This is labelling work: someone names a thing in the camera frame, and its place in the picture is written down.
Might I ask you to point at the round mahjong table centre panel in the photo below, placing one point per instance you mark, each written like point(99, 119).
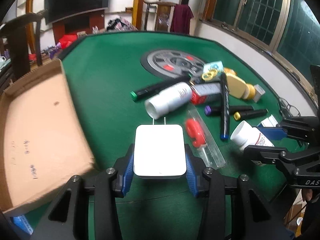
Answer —
point(167, 64)

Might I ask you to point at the maroon cloth on chair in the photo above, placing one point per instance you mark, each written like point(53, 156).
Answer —
point(181, 19)

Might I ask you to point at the white pill bottle red text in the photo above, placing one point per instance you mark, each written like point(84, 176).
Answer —
point(244, 135)

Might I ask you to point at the yellow round jar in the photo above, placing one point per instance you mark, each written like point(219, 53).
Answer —
point(239, 89)

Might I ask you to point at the patterned fabric pile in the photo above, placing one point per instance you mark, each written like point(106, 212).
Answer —
point(120, 24)

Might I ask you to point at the small white barcode box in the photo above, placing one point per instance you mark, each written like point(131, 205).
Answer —
point(259, 92)

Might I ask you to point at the green glass window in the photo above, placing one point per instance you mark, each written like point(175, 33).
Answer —
point(287, 29)

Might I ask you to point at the eyeglasses on table edge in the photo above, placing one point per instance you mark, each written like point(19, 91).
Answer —
point(287, 110)

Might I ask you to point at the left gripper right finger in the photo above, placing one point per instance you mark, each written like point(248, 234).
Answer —
point(198, 185)

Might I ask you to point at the wooden chair far side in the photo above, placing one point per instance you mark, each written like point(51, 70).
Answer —
point(163, 11)

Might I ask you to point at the silver box red end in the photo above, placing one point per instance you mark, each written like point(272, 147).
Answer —
point(205, 93)

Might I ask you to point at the dark wooden chair left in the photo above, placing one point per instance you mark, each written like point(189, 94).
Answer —
point(16, 34)

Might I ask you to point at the yellow cap black marker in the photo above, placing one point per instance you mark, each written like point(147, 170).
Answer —
point(250, 114)

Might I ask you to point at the green cap black marker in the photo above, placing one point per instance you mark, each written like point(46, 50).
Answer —
point(147, 92)

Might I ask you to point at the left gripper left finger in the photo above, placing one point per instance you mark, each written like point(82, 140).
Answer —
point(124, 176)

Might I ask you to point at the white bottle green label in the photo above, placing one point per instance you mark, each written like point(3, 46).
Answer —
point(168, 100)

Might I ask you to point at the red bag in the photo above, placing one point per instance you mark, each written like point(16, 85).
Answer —
point(67, 40)

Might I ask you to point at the white blue small box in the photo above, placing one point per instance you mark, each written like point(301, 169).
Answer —
point(268, 122)

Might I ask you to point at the clear tube red toy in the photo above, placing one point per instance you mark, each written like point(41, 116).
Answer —
point(202, 140)

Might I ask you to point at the cardboard box tray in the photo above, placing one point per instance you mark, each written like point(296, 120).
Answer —
point(42, 142)

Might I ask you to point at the yellow cracker packet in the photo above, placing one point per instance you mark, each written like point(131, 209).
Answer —
point(229, 71)

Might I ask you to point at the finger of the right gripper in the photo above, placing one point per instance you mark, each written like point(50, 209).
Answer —
point(273, 133)
point(263, 154)

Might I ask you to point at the blue cap black marker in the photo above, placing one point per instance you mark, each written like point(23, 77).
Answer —
point(224, 118)

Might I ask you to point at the white USB charger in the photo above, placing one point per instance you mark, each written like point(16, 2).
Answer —
point(159, 151)

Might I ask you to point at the purple cap black marker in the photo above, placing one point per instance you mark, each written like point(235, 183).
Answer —
point(216, 110)

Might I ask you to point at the teal card with gold rings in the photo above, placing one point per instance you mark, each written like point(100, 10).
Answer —
point(212, 71)

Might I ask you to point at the person hand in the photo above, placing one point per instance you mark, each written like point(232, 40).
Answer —
point(307, 195)

